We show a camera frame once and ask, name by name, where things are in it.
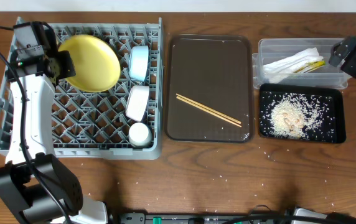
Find green chopstick wrapper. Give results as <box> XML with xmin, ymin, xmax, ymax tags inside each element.
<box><xmin>295</xmin><ymin>60</ymin><xmax>326</xmax><ymax>73</ymax></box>

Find cream plastic cup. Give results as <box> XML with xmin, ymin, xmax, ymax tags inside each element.
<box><xmin>128</xmin><ymin>123</ymin><xmax>152</xmax><ymax>147</ymax></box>

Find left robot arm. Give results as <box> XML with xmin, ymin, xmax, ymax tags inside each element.
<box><xmin>0</xmin><ymin>51</ymin><xmax>108</xmax><ymax>223</ymax></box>

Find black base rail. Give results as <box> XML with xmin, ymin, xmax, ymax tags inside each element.
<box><xmin>115</xmin><ymin>211</ymin><xmax>294</xmax><ymax>224</ymax></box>

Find light blue bowl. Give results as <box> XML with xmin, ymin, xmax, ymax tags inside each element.
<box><xmin>129</xmin><ymin>45</ymin><xmax>149</xmax><ymax>82</ymax></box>

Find rice leftovers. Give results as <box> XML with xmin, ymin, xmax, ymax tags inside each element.
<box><xmin>260</xmin><ymin>91</ymin><xmax>337</xmax><ymax>142</ymax></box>

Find brown serving tray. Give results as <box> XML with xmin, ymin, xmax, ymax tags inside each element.
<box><xmin>165</xmin><ymin>34</ymin><xmax>255</xmax><ymax>143</ymax></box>

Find white napkin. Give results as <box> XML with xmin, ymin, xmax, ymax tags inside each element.
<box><xmin>263</xmin><ymin>47</ymin><xmax>324</xmax><ymax>83</ymax></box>

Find pink bowl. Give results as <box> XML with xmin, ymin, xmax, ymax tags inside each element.
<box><xmin>125</xmin><ymin>85</ymin><xmax>150</xmax><ymax>122</ymax></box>

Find yellow plate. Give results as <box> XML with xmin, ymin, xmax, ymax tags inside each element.
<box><xmin>59</xmin><ymin>34</ymin><xmax>121</xmax><ymax>93</ymax></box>

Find wooden chopstick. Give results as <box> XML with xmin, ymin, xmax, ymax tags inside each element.
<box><xmin>176</xmin><ymin>96</ymin><xmax>241</xmax><ymax>128</ymax></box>
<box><xmin>176</xmin><ymin>93</ymin><xmax>241</xmax><ymax>127</ymax></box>

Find clear plastic bin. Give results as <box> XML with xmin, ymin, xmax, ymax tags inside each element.
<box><xmin>252</xmin><ymin>38</ymin><xmax>351</xmax><ymax>90</ymax></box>

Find black waste tray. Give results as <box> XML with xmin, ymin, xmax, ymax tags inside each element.
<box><xmin>259</xmin><ymin>83</ymin><xmax>347</xmax><ymax>144</ymax></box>

